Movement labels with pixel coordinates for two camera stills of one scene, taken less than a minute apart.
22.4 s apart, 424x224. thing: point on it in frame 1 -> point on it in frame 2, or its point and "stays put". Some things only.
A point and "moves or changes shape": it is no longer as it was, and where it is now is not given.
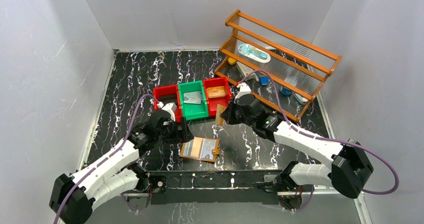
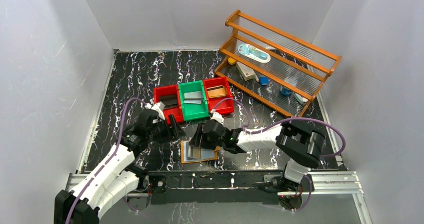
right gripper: (230, 114) -> (200, 136)
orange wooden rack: (283, 71) stays put
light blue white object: (301, 98) stays put
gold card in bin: (216, 92) stays put
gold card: (218, 120) moves or changes shape
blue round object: (264, 80) stays put
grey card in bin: (194, 97) stays put
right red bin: (212, 102) stays put
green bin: (192, 99) stays put
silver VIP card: (207, 146) -> (195, 96)
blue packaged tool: (254, 53) stays put
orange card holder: (201, 149) moves or changes shape
